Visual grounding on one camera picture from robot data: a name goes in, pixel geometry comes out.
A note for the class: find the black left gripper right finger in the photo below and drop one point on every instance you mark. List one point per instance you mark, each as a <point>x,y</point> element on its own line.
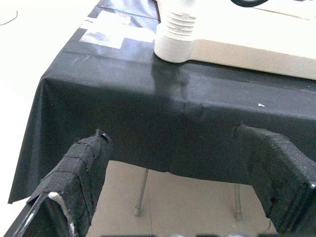
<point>279,177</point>

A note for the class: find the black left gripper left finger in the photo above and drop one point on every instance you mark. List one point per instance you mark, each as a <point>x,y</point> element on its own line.
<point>81,172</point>

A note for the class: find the white plastic table leg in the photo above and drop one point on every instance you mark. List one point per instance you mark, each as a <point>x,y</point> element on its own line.
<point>181,22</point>

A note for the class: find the black table cloth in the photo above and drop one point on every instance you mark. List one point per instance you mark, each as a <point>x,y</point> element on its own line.
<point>148,98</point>

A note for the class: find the crossed clear tape patch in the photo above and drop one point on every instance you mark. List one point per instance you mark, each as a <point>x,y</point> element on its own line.
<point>103,39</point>

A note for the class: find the white plastic table top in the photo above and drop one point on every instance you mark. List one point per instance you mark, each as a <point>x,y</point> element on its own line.
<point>247,37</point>

